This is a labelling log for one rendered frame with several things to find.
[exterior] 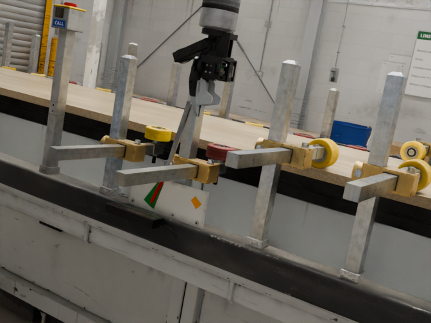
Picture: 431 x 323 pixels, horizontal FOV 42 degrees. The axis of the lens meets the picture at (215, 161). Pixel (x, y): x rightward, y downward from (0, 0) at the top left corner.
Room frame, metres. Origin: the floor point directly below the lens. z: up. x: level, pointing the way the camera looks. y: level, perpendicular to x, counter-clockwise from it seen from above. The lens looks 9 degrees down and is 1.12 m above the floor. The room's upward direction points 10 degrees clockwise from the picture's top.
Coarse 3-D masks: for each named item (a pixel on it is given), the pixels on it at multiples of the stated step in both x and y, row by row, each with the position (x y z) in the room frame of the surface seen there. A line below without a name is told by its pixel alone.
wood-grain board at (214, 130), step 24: (0, 72) 2.88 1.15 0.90; (24, 72) 3.18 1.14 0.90; (24, 96) 2.10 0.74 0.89; (48, 96) 2.14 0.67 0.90; (72, 96) 2.31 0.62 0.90; (96, 96) 2.50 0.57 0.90; (144, 120) 1.90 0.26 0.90; (168, 120) 2.03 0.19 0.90; (216, 120) 2.35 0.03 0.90; (240, 144) 1.72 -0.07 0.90; (288, 168) 1.54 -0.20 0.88; (312, 168) 1.51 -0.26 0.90; (336, 168) 1.58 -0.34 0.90
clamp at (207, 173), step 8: (176, 160) 1.49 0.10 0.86; (184, 160) 1.47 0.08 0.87; (192, 160) 1.46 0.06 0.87; (200, 160) 1.48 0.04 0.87; (200, 168) 1.45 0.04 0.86; (208, 168) 1.43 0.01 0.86; (216, 168) 1.46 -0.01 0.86; (200, 176) 1.44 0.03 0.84; (208, 176) 1.44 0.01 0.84; (216, 176) 1.47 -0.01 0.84
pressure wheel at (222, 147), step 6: (210, 144) 1.56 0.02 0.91; (216, 144) 1.59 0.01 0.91; (222, 144) 1.57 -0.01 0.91; (210, 150) 1.54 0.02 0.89; (216, 150) 1.53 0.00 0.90; (222, 150) 1.53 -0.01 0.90; (228, 150) 1.53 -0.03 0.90; (234, 150) 1.55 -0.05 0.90; (210, 156) 1.54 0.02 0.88; (216, 156) 1.53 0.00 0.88; (222, 156) 1.53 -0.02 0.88; (222, 162) 1.56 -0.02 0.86
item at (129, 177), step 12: (144, 168) 1.30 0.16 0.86; (156, 168) 1.33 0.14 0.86; (168, 168) 1.35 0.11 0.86; (180, 168) 1.38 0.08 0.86; (192, 168) 1.43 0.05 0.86; (120, 180) 1.21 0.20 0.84; (132, 180) 1.23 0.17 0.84; (144, 180) 1.26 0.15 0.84; (156, 180) 1.30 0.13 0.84; (168, 180) 1.34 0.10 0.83
